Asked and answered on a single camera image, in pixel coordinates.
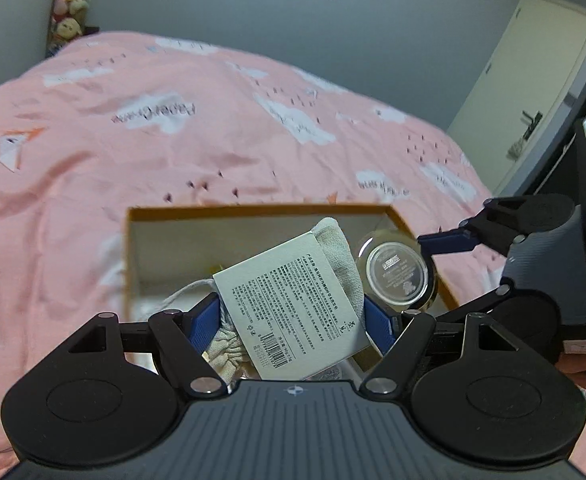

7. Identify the pink cloud print blanket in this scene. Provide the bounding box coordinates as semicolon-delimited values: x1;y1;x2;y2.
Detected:
0;30;586;480

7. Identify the black door handle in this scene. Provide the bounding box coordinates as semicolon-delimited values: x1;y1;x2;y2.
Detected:
508;110;546;159

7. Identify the beige drawstring cloth pouch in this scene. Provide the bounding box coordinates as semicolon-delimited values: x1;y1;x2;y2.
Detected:
160;217;367;387

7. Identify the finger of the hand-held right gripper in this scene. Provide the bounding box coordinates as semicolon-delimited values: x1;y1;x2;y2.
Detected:
436;284;516;321
418;194;576;260

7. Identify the cream door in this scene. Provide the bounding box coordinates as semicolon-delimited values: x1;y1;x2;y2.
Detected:
445;0;586;197

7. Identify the round gold cosmetic jar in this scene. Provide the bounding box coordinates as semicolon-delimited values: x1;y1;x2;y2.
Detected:
355;229;439;312

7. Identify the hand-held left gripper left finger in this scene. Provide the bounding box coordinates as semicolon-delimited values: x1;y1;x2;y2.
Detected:
68;296;225;396

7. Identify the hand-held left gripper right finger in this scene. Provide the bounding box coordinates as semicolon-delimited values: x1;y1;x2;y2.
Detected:
360;296;524;395

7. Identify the orange storage box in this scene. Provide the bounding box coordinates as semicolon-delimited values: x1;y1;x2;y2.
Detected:
123;202;460;387

